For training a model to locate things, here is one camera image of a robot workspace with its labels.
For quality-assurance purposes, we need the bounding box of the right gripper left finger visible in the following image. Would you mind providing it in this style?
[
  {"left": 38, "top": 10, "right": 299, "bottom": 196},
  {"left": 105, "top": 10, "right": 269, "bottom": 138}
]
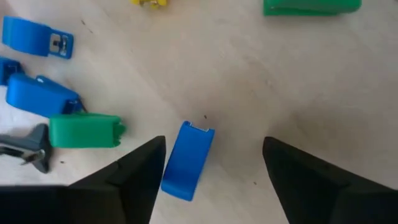
[{"left": 68, "top": 135, "right": 167, "bottom": 224}]

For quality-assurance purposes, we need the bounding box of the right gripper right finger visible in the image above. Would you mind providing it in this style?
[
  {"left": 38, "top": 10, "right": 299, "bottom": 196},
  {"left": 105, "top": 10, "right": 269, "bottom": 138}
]
[{"left": 262, "top": 136, "right": 398, "bottom": 224}]

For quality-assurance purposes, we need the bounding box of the blue stapler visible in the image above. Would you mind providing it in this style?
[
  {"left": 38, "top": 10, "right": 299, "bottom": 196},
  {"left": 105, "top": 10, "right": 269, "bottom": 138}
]
[
  {"left": 0, "top": 56, "right": 24, "bottom": 86},
  {"left": 160, "top": 120, "right": 216, "bottom": 202},
  {"left": 1, "top": 15, "right": 75, "bottom": 60},
  {"left": 5, "top": 73, "right": 85, "bottom": 119}
]

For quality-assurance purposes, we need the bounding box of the green stapler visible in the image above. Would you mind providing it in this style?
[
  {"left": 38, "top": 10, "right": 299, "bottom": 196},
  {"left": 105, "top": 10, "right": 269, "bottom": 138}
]
[
  {"left": 262, "top": 0, "right": 363, "bottom": 17},
  {"left": 49, "top": 112, "right": 127, "bottom": 149}
]

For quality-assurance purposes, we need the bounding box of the black staple remover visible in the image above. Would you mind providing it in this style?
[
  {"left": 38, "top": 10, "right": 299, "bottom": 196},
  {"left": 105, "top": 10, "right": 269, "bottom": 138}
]
[{"left": 0, "top": 123, "right": 53, "bottom": 174}]

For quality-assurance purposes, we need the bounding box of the yellow stapler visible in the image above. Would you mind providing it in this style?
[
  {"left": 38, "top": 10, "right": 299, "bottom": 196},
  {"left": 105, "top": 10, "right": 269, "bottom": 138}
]
[{"left": 129, "top": 0, "right": 169, "bottom": 9}]

